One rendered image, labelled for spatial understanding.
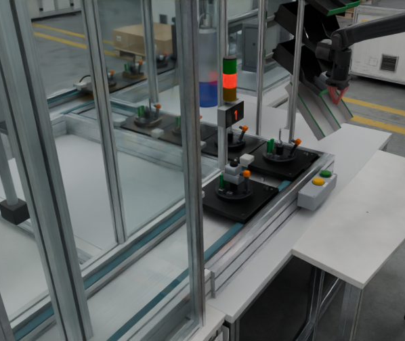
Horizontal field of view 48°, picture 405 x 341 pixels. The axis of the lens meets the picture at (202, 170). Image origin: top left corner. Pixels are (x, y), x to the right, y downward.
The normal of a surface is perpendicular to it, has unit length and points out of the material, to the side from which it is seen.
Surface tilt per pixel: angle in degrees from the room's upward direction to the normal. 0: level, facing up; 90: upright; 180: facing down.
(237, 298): 0
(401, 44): 90
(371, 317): 0
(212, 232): 0
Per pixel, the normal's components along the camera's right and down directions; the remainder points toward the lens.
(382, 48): -0.69, 0.37
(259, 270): -0.03, -0.88
